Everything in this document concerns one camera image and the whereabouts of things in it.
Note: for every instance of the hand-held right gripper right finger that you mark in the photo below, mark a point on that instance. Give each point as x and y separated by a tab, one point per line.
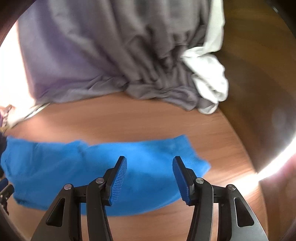
181	183

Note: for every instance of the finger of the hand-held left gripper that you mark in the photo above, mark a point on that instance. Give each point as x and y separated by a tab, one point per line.
2	183
8	191

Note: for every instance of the grey curtain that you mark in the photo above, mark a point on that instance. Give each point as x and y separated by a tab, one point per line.
92	46

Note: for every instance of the blue pants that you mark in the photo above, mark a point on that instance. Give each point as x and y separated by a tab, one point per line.
57	173

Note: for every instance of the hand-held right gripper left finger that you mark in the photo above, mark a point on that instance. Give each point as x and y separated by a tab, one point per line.
118	183

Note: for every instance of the white curtain lining cloth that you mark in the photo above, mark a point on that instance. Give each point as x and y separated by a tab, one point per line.
208	76

